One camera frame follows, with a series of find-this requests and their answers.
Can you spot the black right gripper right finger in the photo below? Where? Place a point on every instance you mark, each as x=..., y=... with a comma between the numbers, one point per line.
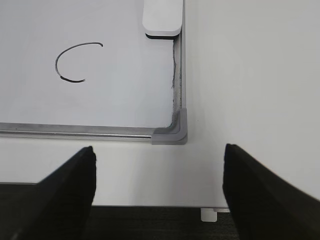
x=263, y=205

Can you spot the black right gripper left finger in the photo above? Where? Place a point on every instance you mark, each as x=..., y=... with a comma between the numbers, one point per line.
x=56, y=208

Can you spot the white whiteboard eraser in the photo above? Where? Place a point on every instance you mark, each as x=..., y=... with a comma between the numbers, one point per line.
x=162, y=19

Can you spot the white table leg bracket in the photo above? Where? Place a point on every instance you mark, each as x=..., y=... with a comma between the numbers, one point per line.
x=210, y=215

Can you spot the white whiteboard with grey frame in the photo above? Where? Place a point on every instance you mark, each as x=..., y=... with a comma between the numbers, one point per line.
x=85, y=69

